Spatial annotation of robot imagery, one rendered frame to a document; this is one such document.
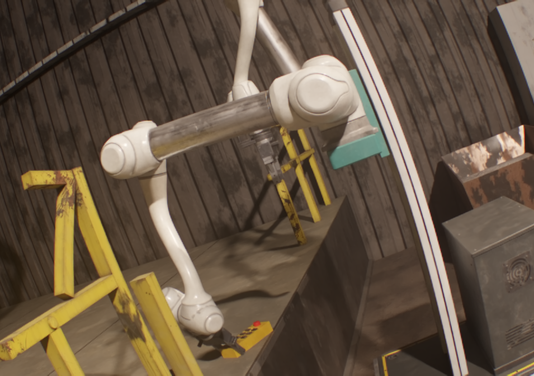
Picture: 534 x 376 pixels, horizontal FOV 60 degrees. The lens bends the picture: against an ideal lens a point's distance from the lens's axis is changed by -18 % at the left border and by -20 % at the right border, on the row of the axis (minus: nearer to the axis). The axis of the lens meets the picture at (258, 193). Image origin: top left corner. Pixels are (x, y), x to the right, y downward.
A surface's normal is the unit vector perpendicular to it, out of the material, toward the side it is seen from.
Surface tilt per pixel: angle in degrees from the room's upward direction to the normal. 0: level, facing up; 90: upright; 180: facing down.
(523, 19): 90
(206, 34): 90
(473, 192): 105
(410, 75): 90
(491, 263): 90
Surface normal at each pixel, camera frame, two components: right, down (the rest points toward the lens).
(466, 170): -0.33, -0.08
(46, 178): 0.90, -0.33
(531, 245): -0.13, 0.13
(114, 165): -0.38, 0.14
